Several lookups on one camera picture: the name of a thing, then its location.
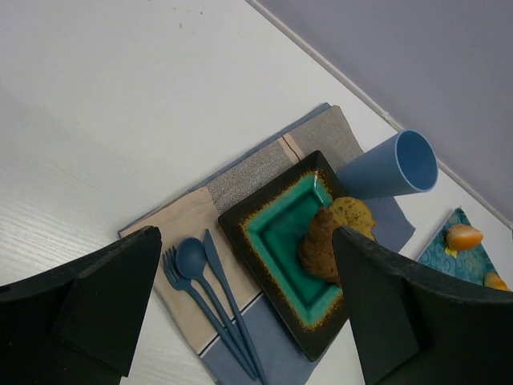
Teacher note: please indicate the blue floral tray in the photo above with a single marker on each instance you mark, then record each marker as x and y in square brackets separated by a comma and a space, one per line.
[467, 265]

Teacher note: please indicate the blue plastic spoon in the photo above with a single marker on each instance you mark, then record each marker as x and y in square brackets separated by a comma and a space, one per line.
[191, 260]

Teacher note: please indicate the toasted baguette slice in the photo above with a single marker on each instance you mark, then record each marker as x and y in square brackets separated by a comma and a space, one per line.
[355, 214]

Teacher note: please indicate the round orange bun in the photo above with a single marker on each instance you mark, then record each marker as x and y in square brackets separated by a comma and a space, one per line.
[463, 237]

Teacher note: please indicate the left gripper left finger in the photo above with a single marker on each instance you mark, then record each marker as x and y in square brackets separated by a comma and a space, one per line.
[79, 323]

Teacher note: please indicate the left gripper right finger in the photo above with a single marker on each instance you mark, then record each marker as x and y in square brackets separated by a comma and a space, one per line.
[414, 325]

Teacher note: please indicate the blue plastic knife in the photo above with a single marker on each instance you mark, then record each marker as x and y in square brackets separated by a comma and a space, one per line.
[218, 270]

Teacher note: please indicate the blue plastic cup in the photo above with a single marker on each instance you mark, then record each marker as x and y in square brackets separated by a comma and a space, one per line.
[402, 165]

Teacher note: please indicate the dark brown croissant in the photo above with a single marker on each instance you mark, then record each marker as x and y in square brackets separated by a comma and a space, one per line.
[316, 250]

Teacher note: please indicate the golden croissant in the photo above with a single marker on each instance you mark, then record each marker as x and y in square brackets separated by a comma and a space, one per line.
[493, 280]

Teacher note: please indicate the green square ceramic plate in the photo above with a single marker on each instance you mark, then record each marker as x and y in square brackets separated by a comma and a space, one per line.
[266, 230]

